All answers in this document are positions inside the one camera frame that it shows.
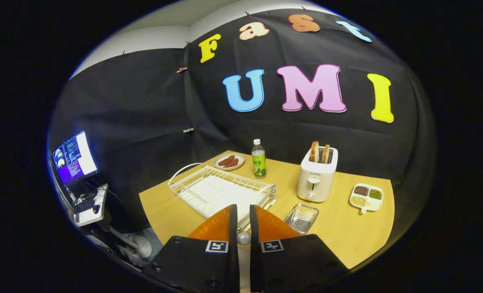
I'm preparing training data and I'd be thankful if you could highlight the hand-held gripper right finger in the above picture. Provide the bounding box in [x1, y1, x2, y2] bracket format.
[249, 205, 350, 293]

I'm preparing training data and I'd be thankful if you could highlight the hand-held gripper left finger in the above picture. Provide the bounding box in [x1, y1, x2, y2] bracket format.
[144, 204, 240, 293]

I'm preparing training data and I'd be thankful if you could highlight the metal wire basket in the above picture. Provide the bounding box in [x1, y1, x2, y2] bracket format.
[284, 203, 320, 236]

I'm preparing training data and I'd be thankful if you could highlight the white wire dish rack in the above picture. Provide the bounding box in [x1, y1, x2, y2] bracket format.
[168, 163, 277, 233]

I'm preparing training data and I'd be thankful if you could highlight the small beige plate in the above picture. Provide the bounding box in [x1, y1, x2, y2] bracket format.
[213, 153, 246, 171]

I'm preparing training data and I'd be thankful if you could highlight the white divided bean dish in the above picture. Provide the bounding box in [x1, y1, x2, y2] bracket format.
[349, 183, 384, 214]

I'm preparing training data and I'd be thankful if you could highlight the green label drink bottle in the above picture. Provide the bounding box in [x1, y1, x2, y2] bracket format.
[252, 139, 267, 179]

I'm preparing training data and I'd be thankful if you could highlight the white toaster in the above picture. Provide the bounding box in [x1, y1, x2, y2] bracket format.
[297, 146, 339, 203]

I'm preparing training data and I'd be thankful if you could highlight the white side table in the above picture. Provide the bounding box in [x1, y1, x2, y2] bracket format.
[72, 183, 110, 227]

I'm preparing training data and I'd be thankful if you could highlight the black backdrop cloth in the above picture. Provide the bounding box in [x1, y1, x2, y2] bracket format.
[48, 8, 435, 228]

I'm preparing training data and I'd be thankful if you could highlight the open laptop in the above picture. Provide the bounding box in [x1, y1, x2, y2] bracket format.
[52, 130, 100, 214]

